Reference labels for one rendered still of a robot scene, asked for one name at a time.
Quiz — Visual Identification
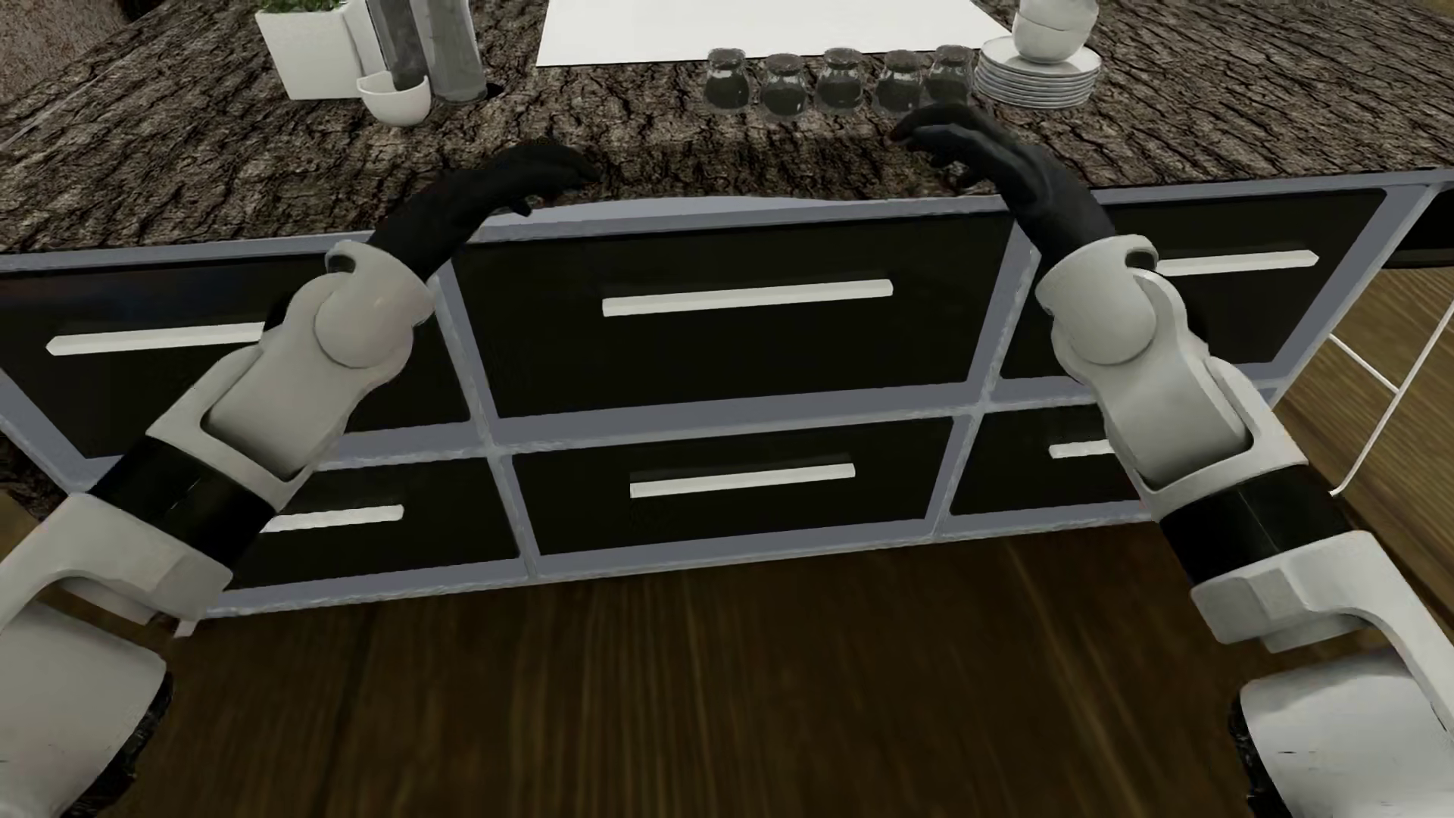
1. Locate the clear glass jar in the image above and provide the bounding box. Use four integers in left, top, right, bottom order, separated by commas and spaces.
759, 53, 810, 118
818, 48, 867, 113
877, 50, 928, 115
927, 45, 978, 108
704, 48, 751, 113

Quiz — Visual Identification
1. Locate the white square planter box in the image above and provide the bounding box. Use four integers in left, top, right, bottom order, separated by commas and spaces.
254, 0, 385, 102

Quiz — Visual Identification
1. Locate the stack of white plates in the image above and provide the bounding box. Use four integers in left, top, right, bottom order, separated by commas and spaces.
973, 36, 1104, 113

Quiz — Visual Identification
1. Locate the dark grey glass vase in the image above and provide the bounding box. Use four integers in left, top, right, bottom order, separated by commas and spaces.
363, 0, 431, 92

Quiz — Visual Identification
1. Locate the light grey glass vase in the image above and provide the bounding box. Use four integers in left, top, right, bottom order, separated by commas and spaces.
413, 0, 491, 104

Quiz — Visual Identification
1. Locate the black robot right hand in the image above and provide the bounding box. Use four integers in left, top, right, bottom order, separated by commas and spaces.
889, 107, 1124, 270

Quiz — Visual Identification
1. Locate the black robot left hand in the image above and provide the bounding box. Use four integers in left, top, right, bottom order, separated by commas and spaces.
368, 141, 600, 283

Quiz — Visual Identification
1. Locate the black drawer kitchen island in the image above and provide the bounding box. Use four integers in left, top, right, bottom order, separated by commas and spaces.
0, 168, 1454, 622

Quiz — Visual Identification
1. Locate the white metal stool frame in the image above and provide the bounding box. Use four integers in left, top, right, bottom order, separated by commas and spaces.
1322, 266, 1454, 498

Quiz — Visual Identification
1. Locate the white stacked bowl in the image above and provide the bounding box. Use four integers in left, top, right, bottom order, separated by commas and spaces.
1009, 16, 1094, 65
1016, 0, 1101, 32

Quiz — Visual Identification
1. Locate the small white bowl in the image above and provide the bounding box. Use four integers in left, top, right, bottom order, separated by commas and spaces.
357, 70, 434, 127

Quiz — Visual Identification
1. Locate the black drawer front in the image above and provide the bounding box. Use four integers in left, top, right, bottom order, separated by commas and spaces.
0, 252, 470, 461
452, 214, 1015, 418
997, 191, 1390, 383
511, 418, 958, 558
214, 454, 526, 590
947, 404, 1151, 515

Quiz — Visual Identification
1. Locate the white flat table mat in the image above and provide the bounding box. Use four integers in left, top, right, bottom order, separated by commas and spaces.
532, 0, 1015, 68

